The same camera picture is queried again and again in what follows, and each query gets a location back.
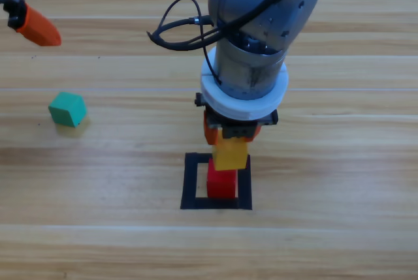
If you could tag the black tape square outline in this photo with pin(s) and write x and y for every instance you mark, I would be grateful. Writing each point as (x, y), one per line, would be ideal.
(189, 182)

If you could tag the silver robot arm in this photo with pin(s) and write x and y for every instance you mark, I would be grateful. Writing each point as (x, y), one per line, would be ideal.
(261, 15)

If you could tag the red cube block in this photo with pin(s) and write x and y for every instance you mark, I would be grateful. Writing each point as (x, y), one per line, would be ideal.
(222, 185)

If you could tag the yellow cube block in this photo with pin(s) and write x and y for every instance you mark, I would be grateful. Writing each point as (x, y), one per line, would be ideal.
(230, 157)

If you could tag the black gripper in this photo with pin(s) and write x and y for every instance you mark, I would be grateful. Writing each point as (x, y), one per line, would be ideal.
(238, 130)
(14, 9)

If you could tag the green cube block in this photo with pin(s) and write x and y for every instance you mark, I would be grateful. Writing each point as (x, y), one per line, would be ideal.
(67, 110)

